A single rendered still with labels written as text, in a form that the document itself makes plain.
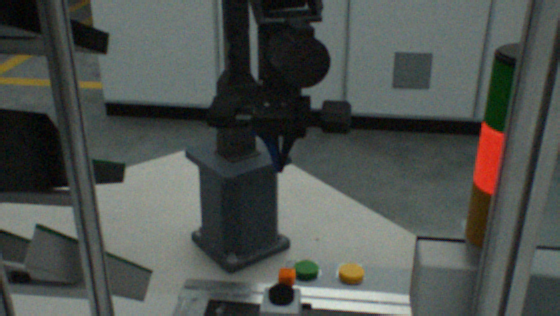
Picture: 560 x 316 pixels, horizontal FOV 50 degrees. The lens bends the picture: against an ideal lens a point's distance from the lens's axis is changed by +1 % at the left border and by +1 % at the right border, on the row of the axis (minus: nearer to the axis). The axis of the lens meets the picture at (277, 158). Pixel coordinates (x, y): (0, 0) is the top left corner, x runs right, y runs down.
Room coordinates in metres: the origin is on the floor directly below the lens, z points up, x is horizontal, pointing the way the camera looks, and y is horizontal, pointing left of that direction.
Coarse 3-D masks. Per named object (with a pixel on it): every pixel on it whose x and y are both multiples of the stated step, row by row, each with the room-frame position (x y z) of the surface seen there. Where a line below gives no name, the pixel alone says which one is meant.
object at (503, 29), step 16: (496, 0) 3.43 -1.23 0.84; (512, 0) 3.42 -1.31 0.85; (496, 16) 3.43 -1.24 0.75; (512, 16) 3.41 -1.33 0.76; (496, 32) 3.42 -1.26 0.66; (512, 32) 3.41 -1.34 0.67; (496, 48) 3.42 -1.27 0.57; (480, 80) 3.45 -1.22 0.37; (480, 96) 3.43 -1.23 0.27; (480, 112) 3.43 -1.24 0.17; (480, 128) 3.46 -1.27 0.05
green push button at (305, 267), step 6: (300, 264) 0.77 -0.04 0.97; (306, 264) 0.77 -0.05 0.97; (312, 264) 0.77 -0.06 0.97; (300, 270) 0.75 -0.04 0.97; (306, 270) 0.75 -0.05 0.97; (312, 270) 0.75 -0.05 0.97; (318, 270) 0.76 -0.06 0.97; (300, 276) 0.75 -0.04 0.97; (306, 276) 0.74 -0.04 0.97; (312, 276) 0.75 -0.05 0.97
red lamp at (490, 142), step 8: (488, 128) 0.41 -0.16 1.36; (480, 136) 0.42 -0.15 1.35; (488, 136) 0.40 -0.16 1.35; (496, 136) 0.40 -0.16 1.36; (480, 144) 0.41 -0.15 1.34; (488, 144) 0.40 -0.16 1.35; (496, 144) 0.40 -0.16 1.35; (480, 152) 0.41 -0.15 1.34; (488, 152) 0.40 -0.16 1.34; (496, 152) 0.40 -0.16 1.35; (480, 160) 0.41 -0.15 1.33; (488, 160) 0.40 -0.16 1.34; (496, 160) 0.40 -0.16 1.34; (480, 168) 0.41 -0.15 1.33; (488, 168) 0.40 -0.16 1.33; (496, 168) 0.40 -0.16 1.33; (480, 176) 0.41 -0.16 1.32; (488, 176) 0.40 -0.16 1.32; (480, 184) 0.40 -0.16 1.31; (488, 184) 0.40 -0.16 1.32; (488, 192) 0.40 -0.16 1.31
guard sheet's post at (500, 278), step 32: (544, 0) 0.37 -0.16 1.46; (544, 32) 0.37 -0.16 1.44; (544, 64) 0.37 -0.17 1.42; (512, 96) 0.39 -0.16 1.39; (544, 96) 0.38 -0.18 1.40; (512, 128) 0.38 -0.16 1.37; (544, 128) 0.37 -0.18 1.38; (512, 160) 0.37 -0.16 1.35; (544, 160) 0.37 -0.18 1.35; (512, 192) 0.37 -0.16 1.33; (544, 192) 0.36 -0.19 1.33; (512, 224) 0.37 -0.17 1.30; (512, 256) 0.38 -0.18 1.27; (480, 288) 0.38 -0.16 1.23; (512, 288) 0.37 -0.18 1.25
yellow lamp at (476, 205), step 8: (472, 192) 0.41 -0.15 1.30; (480, 192) 0.40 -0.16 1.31; (472, 200) 0.41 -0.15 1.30; (480, 200) 0.40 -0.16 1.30; (488, 200) 0.40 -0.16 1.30; (472, 208) 0.41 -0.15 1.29; (480, 208) 0.40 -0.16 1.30; (488, 208) 0.40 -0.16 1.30; (472, 216) 0.41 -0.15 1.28; (480, 216) 0.40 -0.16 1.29; (472, 224) 0.41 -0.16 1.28; (480, 224) 0.40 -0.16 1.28; (472, 232) 0.40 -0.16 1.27; (480, 232) 0.40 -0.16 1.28; (472, 240) 0.40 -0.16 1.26; (480, 240) 0.40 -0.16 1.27; (480, 248) 0.40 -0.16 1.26
